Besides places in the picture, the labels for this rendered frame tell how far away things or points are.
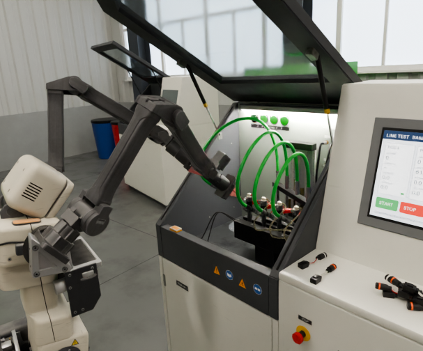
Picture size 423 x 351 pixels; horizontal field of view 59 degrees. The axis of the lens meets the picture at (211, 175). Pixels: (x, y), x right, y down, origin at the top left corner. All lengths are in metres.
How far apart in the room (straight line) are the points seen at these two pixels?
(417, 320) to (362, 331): 0.15
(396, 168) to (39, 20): 7.58
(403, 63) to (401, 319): 4.46
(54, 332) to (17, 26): 7.13
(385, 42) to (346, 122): 4.05
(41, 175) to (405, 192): 1.08
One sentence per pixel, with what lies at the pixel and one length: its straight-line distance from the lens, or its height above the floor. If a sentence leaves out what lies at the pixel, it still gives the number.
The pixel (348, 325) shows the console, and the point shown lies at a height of 0.91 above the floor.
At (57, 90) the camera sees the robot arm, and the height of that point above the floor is 1.58.
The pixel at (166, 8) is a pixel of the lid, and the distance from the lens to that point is 1.38.
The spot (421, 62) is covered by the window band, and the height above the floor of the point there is 1.57.
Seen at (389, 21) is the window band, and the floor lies 2.07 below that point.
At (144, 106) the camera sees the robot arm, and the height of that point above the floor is 1.53.
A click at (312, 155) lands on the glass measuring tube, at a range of 1.69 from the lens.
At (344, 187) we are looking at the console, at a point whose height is 1.21.
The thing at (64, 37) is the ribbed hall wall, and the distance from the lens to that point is 8.43.
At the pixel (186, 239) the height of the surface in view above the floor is 0.95.
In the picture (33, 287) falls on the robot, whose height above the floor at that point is 1.00.
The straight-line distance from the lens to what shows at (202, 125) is 4.59.
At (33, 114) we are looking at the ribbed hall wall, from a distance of 8.02.
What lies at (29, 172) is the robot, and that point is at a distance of 1.18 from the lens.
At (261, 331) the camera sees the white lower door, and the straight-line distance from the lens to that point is 1.45.
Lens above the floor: 1.62
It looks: 16 degrees down
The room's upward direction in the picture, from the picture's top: 3 degrees counter-clockwise
